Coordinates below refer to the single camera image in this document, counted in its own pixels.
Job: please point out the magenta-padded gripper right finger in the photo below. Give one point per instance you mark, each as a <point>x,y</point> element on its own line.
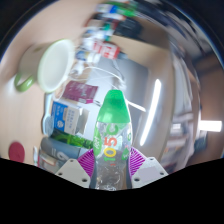
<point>146,170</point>

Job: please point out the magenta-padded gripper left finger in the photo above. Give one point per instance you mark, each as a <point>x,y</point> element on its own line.
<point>75,170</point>

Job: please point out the clear bottle with green cap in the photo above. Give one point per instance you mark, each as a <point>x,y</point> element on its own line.
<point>112,140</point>

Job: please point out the green glass bottle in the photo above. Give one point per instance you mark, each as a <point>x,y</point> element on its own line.
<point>71,139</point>

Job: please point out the blue and white carton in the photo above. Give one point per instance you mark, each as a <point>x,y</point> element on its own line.
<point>66,118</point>

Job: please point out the white under-shelf light bar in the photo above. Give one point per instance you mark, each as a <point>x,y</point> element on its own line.
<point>151,110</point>

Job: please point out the ceiling strip light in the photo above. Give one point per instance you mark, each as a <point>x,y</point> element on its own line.
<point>210,126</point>

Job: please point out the magenta carton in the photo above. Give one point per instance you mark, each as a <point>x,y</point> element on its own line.
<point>80,91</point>

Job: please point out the red and white canister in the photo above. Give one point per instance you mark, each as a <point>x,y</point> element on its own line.
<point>106,50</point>

